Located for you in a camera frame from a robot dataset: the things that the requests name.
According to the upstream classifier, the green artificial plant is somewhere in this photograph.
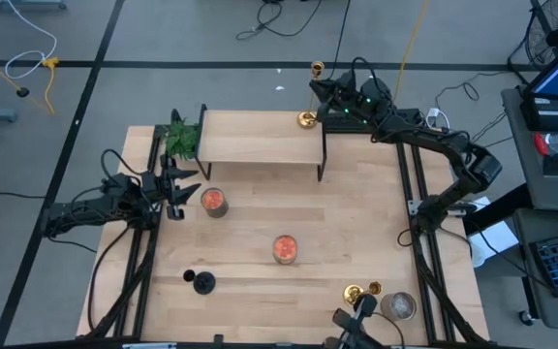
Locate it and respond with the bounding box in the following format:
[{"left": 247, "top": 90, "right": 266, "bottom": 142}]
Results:
[{"left": 162, "top": 118, "right": 202, "bottom": 161}]

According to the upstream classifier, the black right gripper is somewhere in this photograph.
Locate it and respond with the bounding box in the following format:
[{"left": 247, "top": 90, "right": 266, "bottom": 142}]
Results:
[{"left": 308, "top": 72, "right": 363, "bottom": 123}]

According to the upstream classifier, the black candlestick holder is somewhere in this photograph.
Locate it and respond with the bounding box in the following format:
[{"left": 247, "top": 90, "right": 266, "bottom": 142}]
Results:
[{"left": 182, "top": 269, "right": 217, "bottom": 296}]

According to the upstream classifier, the black hanging arm cable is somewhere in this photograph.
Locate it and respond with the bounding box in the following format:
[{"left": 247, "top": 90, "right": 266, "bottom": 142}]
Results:
[{"left": 86, "top": 225, "right": 133, "bottom": 333}]

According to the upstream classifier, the gold candlestick holder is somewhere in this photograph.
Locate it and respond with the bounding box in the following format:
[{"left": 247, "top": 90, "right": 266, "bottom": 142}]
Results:
[
  {"left": 342, "top": 280, "right": 384, "bottom": 308},
  {"left": 296, "top": 60, "right": 326, "bottom": 130}
]

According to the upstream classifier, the clear glass jar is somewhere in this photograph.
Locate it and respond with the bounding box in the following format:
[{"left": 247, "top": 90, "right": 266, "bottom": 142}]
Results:
[{"left": 380, "top": 291, "right": 418, "bottom": 322}]

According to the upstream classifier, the yellow cable with plug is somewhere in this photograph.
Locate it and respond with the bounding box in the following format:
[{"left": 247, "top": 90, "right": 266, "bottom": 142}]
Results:
[{"left": 41, "top": 56, "right": 61, "bottom": 116}]

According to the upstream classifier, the wooden shelf riser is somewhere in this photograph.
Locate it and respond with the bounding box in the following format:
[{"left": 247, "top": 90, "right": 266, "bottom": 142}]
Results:
[{"left": 195, "top": 103, "right": 328, "bottom": 183}]

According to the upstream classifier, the white floor cable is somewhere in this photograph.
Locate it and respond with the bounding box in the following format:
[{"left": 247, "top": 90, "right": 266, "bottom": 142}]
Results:
[{"left": 4, "top": 0, "right": 59, "bottom": 81}]

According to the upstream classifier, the red candle glass jar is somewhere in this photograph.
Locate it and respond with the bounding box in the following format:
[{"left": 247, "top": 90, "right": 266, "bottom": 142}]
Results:
[
  {"left": 271, "top": 234, "right": 299, "bottom": 266},
  {"left": 200, "top": 187, "right": 230, "bottom": 219}
]

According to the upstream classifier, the black desk cable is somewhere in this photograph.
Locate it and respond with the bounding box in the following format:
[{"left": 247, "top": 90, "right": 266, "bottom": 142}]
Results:
[{"left": 433, "top": 71, "right": 511, "bottom": 111}]

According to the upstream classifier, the long yellow floor cable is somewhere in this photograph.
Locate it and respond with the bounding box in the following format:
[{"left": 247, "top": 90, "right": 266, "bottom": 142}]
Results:
[{"left": 392, "top": 0, "right": 430, "bottom": 106}]

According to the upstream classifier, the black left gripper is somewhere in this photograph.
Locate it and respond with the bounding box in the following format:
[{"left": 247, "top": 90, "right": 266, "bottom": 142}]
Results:
[{"left": 141, "top": 154, "right": 202, "bottom": 222}]

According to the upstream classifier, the grey desk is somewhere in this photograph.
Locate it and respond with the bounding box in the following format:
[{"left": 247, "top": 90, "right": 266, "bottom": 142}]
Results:
[{"left": 501, "top": 86, "right": 558, "bottom": 212}]

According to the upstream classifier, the grey cart base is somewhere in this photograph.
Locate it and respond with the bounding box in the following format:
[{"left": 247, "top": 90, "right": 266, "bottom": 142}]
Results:
[{"left": 0, "top": 0, "right": 68, "bottom": 13}]

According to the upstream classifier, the grey keyboard cart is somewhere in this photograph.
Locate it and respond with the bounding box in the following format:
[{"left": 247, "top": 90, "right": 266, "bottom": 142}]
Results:
[{"left": 511, "top": 207, "right": 558, "bottom": 332}]

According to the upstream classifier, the black floor fan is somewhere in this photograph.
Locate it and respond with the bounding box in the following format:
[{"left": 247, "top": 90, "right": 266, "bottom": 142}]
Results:
[{"left": 507, "top": 0, "right": 558, "bottom": 79}]

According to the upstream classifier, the silver table-edge bracket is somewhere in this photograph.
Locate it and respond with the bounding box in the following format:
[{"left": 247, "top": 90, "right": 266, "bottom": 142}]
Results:
[{"left": 122, "top": 342, "right": 179, "bottom": 349}]

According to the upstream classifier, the looped black floor cable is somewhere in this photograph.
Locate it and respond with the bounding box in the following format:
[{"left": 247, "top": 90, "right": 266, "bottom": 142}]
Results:
[{"left": 235, "top": 0, "right": 324, "bottom": 42}]

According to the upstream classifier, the white power adapter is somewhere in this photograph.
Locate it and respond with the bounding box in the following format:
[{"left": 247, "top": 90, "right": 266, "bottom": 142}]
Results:
[{"left": 425, "top": 107, "right": 452, "bottom": 131}]

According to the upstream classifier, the thin black floor cable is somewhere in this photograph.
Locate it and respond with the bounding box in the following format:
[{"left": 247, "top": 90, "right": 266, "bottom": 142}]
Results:
[{"left": 0, "top": 187, "right": 47, "bottom": 200}]

